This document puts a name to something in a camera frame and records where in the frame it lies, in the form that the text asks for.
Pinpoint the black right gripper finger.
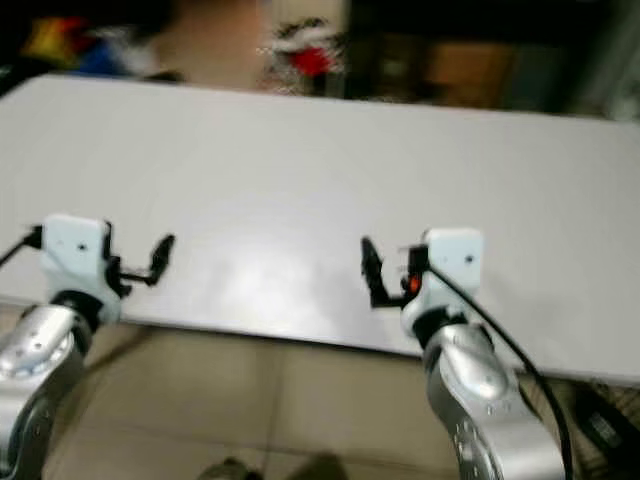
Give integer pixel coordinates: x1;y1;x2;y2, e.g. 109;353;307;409
361;236;394;308

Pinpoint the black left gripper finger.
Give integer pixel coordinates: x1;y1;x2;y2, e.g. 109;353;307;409
150;234;177;284

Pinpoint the blue blurred item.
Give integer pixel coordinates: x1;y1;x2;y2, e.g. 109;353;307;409
80;35;151;77

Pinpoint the brown cardboard box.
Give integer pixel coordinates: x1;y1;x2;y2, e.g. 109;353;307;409
425;40;517;107

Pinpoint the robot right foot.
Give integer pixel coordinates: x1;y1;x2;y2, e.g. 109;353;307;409
295;452;347;480

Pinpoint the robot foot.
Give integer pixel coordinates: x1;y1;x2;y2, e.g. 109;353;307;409
198;457;251;480
295;452;347;480

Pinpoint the red and white item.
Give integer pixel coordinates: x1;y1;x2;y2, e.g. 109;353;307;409
265;20;347;97

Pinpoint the beige chair back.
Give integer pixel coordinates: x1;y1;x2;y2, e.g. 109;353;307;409
155;0;277;89

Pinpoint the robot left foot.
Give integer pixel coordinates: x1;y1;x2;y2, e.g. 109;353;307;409
198;457;251;480

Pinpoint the yellow blurred item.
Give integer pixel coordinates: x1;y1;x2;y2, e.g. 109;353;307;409
25;18;87;67

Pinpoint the black plastic device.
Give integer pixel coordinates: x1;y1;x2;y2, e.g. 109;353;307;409
572;385;640;463

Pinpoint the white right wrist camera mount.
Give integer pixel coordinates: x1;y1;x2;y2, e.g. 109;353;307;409
400;228;485;337

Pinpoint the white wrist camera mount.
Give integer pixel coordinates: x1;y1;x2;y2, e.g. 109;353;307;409
42;213;117;321
400;228;485;337

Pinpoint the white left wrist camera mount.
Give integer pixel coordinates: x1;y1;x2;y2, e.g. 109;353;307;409
42;213;117;321

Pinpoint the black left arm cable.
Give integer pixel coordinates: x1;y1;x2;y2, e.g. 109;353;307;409
0;225;46;267

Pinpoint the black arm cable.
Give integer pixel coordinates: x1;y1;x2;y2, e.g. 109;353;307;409
428;265;577;480
0;225;46;267

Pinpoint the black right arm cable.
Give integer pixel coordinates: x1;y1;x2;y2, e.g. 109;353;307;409
428;265;577;480

